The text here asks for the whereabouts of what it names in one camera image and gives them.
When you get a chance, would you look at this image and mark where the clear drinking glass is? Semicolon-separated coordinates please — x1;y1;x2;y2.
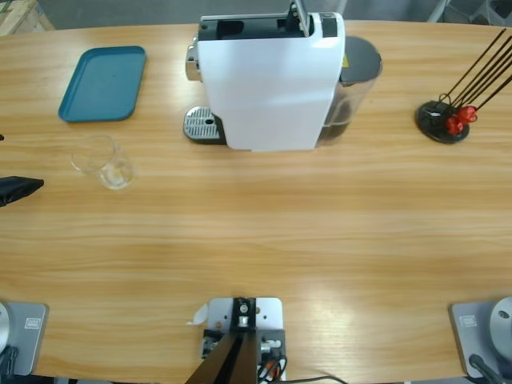
70;134;138;191

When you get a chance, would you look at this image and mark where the silver coffee machine lever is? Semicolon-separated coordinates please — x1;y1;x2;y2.
286;0;312;38

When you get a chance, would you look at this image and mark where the silver arm base disc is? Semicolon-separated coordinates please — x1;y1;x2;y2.
0;302;11;351
490;296;512;357

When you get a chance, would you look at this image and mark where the white capsule coffee machine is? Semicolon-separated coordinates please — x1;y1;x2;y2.
185;11;347;154

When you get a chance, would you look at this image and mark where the teal plastic tray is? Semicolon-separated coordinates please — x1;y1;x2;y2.
58;45;148;123

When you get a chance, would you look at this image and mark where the cardboard box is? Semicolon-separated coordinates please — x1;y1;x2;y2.
0;0;55;37

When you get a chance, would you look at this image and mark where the black drip tray silver grate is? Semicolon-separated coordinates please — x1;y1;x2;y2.
182;105;227;146

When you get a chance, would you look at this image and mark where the white tape piece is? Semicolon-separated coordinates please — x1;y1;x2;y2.
186;302;209;326

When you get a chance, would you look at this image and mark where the clear water tank dark lid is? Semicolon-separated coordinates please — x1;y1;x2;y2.
318;34;384;147

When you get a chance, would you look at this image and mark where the black capsule holder with rods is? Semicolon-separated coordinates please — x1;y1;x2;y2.
414;26;512;145

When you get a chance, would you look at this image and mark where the grey bin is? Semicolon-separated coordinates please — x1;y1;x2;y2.
486;0;512;20

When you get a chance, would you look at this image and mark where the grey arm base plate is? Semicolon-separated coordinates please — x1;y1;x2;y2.
3;302;50;377
448;300;512;379

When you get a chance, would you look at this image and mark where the black base cable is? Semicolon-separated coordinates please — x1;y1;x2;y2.
0;346;20;378
467;354;506;384

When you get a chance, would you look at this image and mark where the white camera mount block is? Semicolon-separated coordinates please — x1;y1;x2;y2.
199;296;287;382

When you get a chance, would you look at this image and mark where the black and orange wire bundle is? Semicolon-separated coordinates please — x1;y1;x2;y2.
255;354;289;382

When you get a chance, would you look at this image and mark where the thin black cable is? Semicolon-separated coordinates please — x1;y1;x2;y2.
286;374;341;384

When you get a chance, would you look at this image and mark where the white metal frame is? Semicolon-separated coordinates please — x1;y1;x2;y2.
426;0;449;23

